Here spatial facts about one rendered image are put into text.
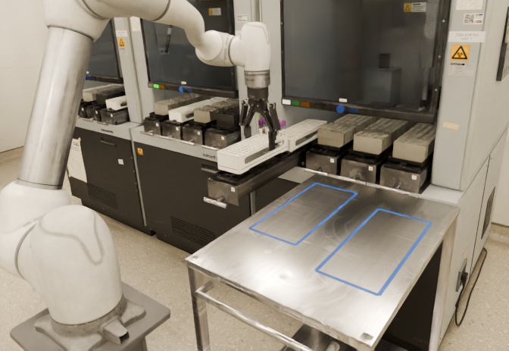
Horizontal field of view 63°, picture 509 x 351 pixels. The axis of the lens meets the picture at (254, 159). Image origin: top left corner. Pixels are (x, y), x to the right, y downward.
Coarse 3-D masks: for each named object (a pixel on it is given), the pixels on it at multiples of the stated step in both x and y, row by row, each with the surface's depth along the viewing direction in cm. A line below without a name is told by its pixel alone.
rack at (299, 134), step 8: (312, 120) 184; (288, 128) 173; (296, 128) 173; (304, 128) 172; (312, 128) 172; (288, 136) 163; (296, 136) 162; (304, 136) 179; (312, 136) 174; (288, 144) 161; (296, 144) 171
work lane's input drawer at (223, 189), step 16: (272, 160) 157; (288, 160) 157; (304, 160) 167; (224, 176) 141; (240, 176) 144; (256, 176) 142; (272, 176) 150; (208, 192) 144; (224, 192) 139; (240, 192) 136
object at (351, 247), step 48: (288, 192) 126; (336, 192) 124; (384, 192) 123; (240, 240) 101; (288, 240) 100; (336, 240) 99; (384, 240) 98; (432, 240) 98; (192, 288) 97; (240, 288) 86; (288, 288) 84; (336, 288) 83; (384, 288) 82; (336, 336) 73; (432, 336) 127
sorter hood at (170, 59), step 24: (192, 0) 185; (216, 0) 177; (144, 24) 209; (168, 24) 199; (216, 24) 181; (144, 48) 214; (168, 48) 204; (192, 48) 194; (168, 72) 209; (192, 72) 199; (216, 72) 189
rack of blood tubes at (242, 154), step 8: (256, 136) 156; (264, 136) 155; (280, 136) 153; (240, 144) 147; (248, 144) 146; (256, 144) 147; (264, 144) 146; (224, 152) 139; (232, 152) 140; (240, 152) 139; (248, 152) 139; (256, 152) 153; (264, 152) 153; (272, 152) 150; (280, 152) 155; (224, 160) 139; (232, 160) 137; (240, 160) 136; (248, 160) 148; (256, 160) 143; (264, 160) 147; (224, 168) 140; (240, 168) 137; (248, 168) 140
